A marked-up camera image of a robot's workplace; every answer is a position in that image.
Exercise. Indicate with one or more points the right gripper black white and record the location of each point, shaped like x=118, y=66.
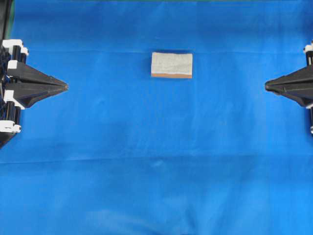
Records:
x=303, y=75

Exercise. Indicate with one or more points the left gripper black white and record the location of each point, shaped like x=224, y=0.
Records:
x=14, y=94

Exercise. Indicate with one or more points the grey and orange sponge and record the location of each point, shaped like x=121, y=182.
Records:
x=172, y=65

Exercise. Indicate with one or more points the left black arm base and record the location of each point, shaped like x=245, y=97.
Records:
x=5, y=13

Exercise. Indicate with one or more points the blue table cloth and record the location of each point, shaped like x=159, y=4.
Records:
x=124, y=153

